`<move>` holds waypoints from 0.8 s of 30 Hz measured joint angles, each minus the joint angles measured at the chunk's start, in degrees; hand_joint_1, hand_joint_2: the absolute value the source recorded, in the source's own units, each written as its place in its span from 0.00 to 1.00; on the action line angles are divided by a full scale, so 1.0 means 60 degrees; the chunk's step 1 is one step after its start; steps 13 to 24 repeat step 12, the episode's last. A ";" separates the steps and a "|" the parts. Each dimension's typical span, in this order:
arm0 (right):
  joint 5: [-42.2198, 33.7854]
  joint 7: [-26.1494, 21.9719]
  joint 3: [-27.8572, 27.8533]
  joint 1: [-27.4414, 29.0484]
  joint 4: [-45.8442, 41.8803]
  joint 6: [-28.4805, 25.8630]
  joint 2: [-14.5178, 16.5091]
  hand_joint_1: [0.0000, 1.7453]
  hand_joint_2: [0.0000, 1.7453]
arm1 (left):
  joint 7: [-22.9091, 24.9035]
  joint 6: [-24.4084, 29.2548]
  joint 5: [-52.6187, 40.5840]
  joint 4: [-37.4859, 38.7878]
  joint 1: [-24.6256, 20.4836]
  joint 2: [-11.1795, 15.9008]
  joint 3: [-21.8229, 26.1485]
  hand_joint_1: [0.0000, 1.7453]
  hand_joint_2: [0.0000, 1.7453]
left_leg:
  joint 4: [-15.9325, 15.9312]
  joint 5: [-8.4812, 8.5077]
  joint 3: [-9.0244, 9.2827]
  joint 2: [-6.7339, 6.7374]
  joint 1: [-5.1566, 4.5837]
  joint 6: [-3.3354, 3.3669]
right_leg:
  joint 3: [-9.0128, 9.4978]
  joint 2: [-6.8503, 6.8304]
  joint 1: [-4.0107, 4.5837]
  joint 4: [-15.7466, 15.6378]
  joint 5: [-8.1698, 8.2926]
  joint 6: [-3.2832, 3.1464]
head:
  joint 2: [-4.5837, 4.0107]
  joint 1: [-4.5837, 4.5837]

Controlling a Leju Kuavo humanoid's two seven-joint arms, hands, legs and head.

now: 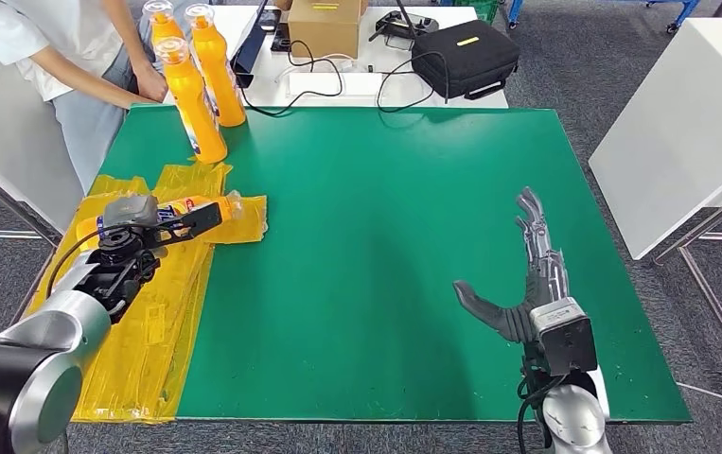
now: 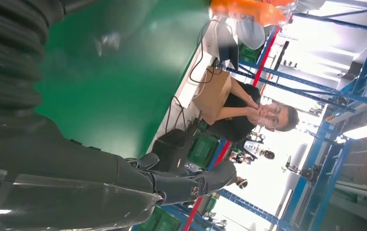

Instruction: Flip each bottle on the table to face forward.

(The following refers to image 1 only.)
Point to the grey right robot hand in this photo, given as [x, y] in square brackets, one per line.
[539, 275]

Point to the orange plastic bottle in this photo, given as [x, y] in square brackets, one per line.
[222, 81]
[226, 207]
[196, 119]
[163, 25]

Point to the green table mat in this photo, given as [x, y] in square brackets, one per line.
[398, 219]

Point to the white table with metal legs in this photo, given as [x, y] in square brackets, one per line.
[680, 125]
[9, 163]

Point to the black carrying case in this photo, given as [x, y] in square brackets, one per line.
[467, 59]

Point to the white desk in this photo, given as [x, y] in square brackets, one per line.
[392, 88]

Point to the green plastic crate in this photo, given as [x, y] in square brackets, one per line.
[489, 7]

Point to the black remote controller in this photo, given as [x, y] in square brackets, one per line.
[405, 25]

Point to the blue metal shelf rack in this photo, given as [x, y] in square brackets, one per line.
[680, 12]

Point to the brown cardboard box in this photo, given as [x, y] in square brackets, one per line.
[327, 31]

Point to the black smartphone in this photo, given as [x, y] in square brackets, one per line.
[282, 37]
[271, 19]

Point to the dark blue laptop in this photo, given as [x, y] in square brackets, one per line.
[253, 47]

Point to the yellow plastic sheet stack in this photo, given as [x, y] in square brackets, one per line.
[147, 313]

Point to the person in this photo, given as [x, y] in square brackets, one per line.
[53, 56]

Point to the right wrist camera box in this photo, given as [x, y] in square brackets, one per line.
[564, 335]

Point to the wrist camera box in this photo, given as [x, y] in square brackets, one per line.
[564, 335]
[194, 222]

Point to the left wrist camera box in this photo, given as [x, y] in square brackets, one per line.
[194, 222]

